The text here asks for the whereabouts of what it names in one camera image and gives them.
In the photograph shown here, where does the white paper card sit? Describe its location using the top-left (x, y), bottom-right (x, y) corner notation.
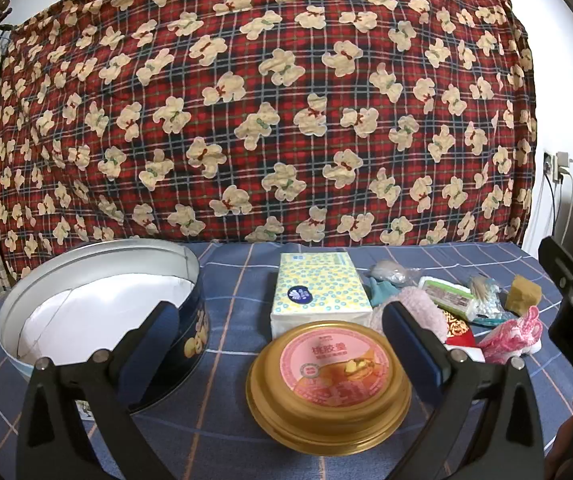
top-left (447, 344), bottom-right (487, 362)

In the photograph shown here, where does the clear bag of cotton balls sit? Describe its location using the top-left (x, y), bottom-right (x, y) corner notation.
top-left (369, 260), bottom-right (420, 284)

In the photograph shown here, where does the white cable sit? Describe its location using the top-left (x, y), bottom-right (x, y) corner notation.
top-left (561, 159), bottom-right (573, 242)

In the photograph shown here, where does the red gold patterned pouch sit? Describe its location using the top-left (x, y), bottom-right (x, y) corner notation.
top-left (439, 310), bottom-right (480, 349)

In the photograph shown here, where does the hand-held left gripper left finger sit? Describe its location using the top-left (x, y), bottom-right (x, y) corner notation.
top-left (14, 300), bottom-right (182, 480)

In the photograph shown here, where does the white charger plug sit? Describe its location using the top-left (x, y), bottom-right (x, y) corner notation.
top-left (554, 151), bottom-right (573, 182)

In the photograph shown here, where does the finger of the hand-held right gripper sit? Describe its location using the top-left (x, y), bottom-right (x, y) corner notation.
top-left (538, 235), bottom-right (573, 318)

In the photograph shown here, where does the bag of cotton swabs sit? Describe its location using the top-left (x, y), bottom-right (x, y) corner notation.
top-left (467, 274), bottom-right (515, 324)

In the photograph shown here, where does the blue checked bedsheet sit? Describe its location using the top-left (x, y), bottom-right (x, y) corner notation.
top-left (0, 240), bottom-right (573, 480)

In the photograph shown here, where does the round blue cookie tin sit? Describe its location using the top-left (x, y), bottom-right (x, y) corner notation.
top-left (0, 239), bottom-right (210, 413)

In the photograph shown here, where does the black cable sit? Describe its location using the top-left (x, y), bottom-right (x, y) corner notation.
top-left (543, 175), bottom-right (556, 257)

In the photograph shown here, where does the yellow blue dotted tissue pack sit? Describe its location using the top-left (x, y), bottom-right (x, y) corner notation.
top-left (270, 251), bottom-right (373, 341)

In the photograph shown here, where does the white green wipes pack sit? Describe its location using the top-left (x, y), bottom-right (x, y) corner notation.
top-left (419, 277), bottom-right (475, 319)

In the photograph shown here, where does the white fluffy sock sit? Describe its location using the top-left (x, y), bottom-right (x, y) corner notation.
top-left (369, 287), bottom-right (450, 347)

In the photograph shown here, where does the yellow sponge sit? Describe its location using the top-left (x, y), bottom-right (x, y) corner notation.
top-left (504, 275), bottom-right (543, 316)

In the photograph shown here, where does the round gold tin pink label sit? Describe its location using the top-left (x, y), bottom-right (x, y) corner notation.
top-left (245, 321), bottom-right (413, 456)

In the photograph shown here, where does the red plaid bear print blanket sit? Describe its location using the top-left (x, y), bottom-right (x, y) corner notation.
top-left (0, 0), bottom-right (538, 281)

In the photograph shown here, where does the teal cloth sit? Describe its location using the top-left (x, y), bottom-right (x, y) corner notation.
top-left (364, 277), bottom-right (400, 309)

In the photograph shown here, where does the pink white plush sock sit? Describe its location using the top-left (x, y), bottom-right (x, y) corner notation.
top-left (477, 306), bottom-right (542, 365)

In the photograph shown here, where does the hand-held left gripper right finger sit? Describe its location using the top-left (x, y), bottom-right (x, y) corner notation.
top-left (381, 301), bottom-right (548, 480)

